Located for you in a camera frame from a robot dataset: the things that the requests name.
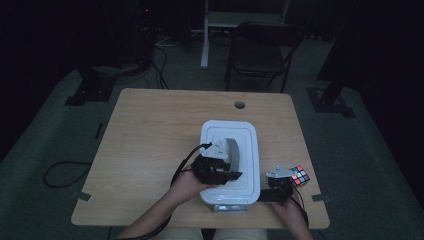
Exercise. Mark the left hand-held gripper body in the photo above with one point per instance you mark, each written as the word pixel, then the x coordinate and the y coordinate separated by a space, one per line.
pixel 210 170

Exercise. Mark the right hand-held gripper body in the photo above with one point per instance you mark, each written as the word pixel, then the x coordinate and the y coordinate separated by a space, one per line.
pixel 282 188

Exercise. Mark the colourful puzzle cube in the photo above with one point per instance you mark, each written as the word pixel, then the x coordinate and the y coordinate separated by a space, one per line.
pixel 300 175

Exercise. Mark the person's right hand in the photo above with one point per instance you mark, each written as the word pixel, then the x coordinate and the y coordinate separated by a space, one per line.
pixel 293 215

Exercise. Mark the person's left hand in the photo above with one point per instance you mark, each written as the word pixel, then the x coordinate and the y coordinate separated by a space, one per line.
pixel 186 188

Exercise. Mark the grey tape piece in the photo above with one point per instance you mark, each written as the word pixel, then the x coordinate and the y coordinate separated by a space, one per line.
pixel 321 197
pixel 81 196

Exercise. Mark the black stand with flat base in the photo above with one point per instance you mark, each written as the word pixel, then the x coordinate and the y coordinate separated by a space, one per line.
pixel 90 91
pixel 330 100

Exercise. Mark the short black floor strip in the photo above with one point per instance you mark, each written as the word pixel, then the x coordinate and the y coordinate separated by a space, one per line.
pixel 98 130

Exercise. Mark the black folding chair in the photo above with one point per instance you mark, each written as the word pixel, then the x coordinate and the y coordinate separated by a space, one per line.
pixel 263 53

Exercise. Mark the white metal desk frame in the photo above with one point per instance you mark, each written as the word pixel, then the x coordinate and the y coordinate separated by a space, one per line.
pixel 205 50

